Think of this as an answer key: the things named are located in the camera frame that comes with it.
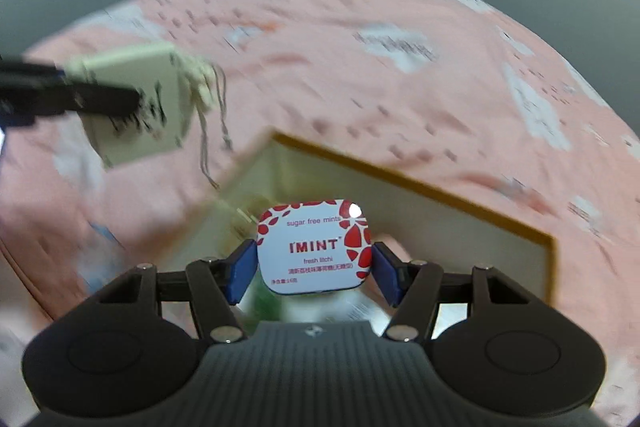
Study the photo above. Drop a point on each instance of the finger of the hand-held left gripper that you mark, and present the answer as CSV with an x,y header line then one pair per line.
x,y
60,99

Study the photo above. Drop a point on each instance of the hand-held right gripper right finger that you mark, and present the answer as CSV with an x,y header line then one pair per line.
x,y
386,274

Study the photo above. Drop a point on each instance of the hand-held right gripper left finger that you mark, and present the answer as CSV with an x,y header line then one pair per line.
x,y
241,274

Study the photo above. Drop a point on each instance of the red and white mint tin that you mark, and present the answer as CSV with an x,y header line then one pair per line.
x,y
315,252

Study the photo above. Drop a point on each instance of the orange cardboard box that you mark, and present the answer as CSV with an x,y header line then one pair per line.
x,y
450,227

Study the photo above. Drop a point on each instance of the pink printed blanket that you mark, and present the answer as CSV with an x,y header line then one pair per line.
x,y
350,82

